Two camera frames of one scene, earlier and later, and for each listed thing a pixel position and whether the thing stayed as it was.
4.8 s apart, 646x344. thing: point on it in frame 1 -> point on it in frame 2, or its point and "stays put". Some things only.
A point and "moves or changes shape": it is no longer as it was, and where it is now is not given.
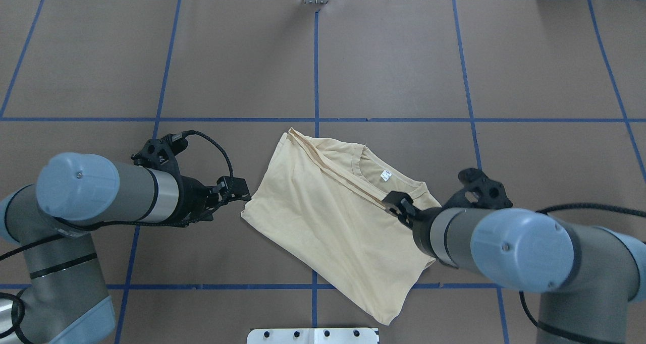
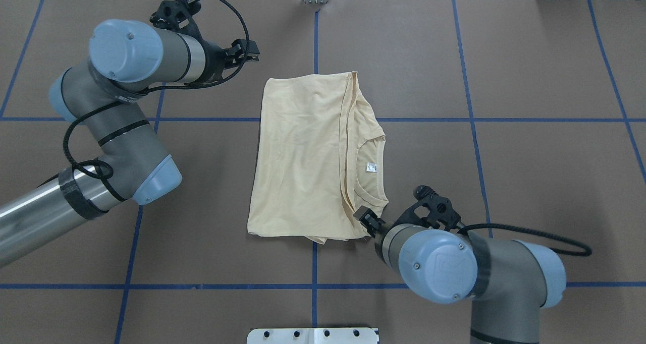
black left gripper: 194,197 -> 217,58
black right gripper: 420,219 -> 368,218
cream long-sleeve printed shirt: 321,200 moves or changes shape
